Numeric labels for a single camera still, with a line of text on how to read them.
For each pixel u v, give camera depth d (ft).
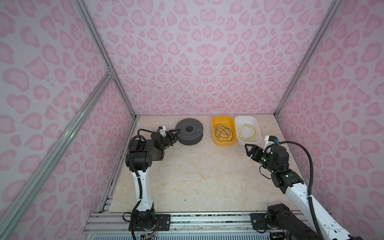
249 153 2.35
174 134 3.12
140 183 1.96
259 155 2.27
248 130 3.61
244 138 3.41
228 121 3.70
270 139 2.31
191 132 3.37
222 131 3.60
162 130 3.21
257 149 2.27
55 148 1.84
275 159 1.93
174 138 3.06
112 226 2.41
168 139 3.03
